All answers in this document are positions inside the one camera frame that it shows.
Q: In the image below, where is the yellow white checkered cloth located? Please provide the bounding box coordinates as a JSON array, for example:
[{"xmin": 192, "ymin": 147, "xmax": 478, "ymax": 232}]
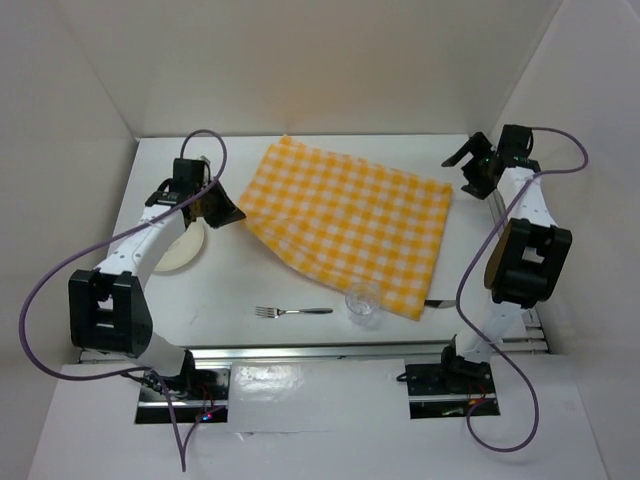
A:
[{"xmin": 239, "ymin": 136, "xmax": 453, "ymax": 321}]

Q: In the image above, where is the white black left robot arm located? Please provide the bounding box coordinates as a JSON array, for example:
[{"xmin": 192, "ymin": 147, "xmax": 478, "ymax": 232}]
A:
[{"xmin": 68, "ymin": 179, "xmax": 246, "ymax": 399}]

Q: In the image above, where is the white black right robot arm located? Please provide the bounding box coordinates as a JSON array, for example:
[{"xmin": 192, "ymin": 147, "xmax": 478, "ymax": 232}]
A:
[{"xmin": 436, "ymin": 125, "xmax": 573, "ymax": 392}]

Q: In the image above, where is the cream round plate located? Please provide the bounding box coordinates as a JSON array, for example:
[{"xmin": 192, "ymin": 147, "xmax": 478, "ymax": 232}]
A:
[{"xmin": 154, "ymin": 221, "xmax": 206, "ymax": 273}]

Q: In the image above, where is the silver fork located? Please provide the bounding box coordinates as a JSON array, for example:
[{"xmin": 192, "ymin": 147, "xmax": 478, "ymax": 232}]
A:
[{"xmin": 254, "ymin": 306, "xmax": 333, "ymax": 319}]

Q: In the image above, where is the silver table knife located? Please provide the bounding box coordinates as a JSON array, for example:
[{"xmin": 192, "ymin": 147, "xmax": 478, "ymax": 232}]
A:
[{"xmin": 424, "ymin": 300, "xmax": 456, "ymax": 309}]

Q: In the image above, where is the clear plastic cup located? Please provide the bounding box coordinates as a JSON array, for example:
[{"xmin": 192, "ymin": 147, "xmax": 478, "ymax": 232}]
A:
[{"xmin": 345, "ymin": 282, "xmax": 381, "ymax": 329}]

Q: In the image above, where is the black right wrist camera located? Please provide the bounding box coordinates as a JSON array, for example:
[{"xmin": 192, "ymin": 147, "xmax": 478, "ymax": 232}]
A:
[{"xmin": 496, "ymin": 124, "xmax": 534, "ymax": 162}]

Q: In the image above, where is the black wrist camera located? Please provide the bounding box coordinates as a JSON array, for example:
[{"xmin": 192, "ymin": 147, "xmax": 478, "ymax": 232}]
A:
[
  {"xmin": 496, "ymin": 124, "xmax": 534, "ymax": 162},
  {"xmin": 169, "ymin": 158, "xmax": 211, "ymax": 196}
]

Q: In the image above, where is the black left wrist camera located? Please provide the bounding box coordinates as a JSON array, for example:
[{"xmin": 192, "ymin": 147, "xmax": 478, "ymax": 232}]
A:
[{"xmin": 169, "ymin": 158, "xmax": 211, "ymax": 196}]

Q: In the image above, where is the aluminium right side rail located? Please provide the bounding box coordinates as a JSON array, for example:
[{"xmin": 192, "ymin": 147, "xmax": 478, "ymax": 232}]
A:
[{"xmin": 469, "ymin": 134, "xmax": 546, "ymax": 354}]

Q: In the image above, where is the aluminium rail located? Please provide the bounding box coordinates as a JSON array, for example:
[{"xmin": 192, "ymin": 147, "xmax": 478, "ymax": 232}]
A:
[
  {"xmin": 79, "ymin": 339, "xmax": 451, "ymax": 362},
  {"xmin": 469, "ymin": 134, "xmax": 546, "ymax": 354}
]

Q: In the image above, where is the aluminium front rail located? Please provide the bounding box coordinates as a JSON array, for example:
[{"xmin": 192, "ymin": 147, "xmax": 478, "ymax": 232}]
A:
[{"xmin": 79, "ymin": 339, "xmax": 451, "ymax": 362}]

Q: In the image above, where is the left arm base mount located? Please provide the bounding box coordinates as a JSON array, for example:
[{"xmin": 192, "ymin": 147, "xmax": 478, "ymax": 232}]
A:
[{"xmin": 124, "ymin": 368, "xmax": 230, "ymax": 425}]

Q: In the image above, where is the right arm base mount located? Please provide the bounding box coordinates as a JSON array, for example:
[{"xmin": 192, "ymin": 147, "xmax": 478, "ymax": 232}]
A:
[{"xmin": 396, "ymin": 364, "xmax": 500, "ymax": 420}]

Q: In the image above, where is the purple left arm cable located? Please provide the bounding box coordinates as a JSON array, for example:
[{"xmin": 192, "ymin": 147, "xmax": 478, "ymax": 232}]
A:
[{"xmin": 18, "ymin": 128, "xmax": 228, "ymax": 473}]

